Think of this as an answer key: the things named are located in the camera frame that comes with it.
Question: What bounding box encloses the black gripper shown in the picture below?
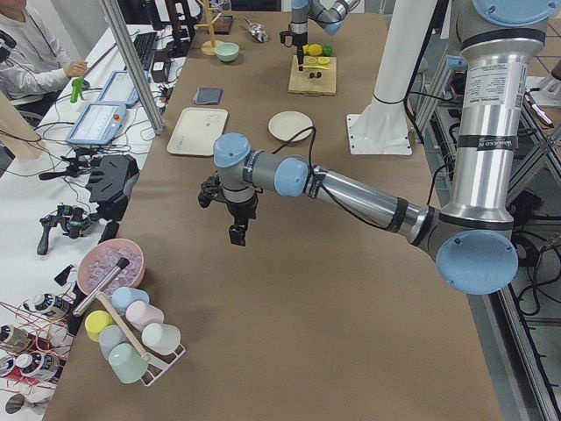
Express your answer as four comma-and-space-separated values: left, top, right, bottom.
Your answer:
292, 32, 308, 71
226, 195, 259, 246

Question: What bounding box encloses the cream round plate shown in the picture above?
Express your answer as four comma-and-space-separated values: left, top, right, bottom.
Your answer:
268, 111, 313, 142

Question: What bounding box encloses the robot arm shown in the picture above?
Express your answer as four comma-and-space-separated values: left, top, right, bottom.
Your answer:
280, 0, 359, 71
198, 1, 560, 295

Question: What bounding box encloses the dark wooden tray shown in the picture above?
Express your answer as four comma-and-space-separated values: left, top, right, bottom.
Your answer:
212, 16, 233, 35

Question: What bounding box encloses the cream rectangular rabbit tray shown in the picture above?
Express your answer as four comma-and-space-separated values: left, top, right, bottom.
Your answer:
167, 107, 228, 157

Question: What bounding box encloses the yellow plastic knife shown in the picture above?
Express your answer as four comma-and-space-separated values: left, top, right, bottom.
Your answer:
303, 65, 330, 70

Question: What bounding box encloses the bamboo cutting board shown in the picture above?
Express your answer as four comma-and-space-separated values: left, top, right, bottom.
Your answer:
288, 56, 337, 96

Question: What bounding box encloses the metal scoop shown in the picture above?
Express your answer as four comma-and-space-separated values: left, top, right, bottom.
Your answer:
245, 17, 269, 43

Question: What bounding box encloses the mint green bowl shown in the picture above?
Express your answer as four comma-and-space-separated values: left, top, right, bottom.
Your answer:
215, 42, 239, 63

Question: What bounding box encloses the wooden mug tree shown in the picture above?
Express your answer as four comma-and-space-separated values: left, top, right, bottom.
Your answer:
196, 0, 223, 56

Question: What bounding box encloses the grey folded cloth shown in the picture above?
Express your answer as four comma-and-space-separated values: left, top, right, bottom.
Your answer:
193, 87, 223, 105

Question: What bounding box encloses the metal muddler stick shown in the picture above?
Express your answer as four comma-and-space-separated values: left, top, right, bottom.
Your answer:
72, 257, 130, 318

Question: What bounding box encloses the black device stand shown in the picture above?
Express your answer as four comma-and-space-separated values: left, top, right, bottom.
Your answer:
86, 154, 139, 221

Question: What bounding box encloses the pink cup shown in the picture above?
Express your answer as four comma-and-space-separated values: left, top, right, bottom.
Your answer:
125, 300, 165, 332

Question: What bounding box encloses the blue cup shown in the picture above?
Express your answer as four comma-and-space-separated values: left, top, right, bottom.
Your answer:
110, 287, 150, 315

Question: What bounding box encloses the white cup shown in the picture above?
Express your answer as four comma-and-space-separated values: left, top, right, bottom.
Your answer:
141, 323, 181, 355

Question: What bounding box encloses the pink bowl with ice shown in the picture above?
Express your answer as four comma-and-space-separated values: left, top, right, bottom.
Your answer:
77, 239, 145, 296

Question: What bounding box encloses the black keyboard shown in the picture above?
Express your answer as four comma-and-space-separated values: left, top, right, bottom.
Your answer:
133, 32, 158, 71

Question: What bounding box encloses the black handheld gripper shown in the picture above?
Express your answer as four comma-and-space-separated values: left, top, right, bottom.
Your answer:
36, 204, 92, 255

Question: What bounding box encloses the blue teach pendant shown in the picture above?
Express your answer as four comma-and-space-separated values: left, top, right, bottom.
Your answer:
97, 70, 138, 107
66, 102, 127, 146

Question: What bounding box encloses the white cup rack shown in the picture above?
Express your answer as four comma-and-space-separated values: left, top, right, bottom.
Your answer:
97, 293, 186, 387

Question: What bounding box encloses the grey cup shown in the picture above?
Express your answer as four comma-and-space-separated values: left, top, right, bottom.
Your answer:
98, 325, 128, 360

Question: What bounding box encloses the yellow cup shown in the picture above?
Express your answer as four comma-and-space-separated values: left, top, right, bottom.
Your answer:
84, 310, 115, 342

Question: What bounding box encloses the mint cup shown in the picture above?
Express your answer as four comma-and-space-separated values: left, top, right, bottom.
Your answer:
108, 343, 148, 384

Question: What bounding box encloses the green clamp tool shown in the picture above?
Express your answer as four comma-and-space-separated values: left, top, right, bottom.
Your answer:
70, 76, 85, 103

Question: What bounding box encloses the seated person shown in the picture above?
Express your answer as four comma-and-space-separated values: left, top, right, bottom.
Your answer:
1, 1, 88, 100

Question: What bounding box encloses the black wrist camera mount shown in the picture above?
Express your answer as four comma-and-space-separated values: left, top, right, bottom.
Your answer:
198, 173, 226, 209

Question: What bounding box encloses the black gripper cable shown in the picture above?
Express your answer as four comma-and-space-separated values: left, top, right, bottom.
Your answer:
271, 125, 317, 168

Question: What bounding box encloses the white camera post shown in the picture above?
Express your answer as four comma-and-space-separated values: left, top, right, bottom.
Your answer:
347, 0, 437, 155

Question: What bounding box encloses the aluminium frame post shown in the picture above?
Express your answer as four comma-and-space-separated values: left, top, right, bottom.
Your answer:
99, 0, 164, 135

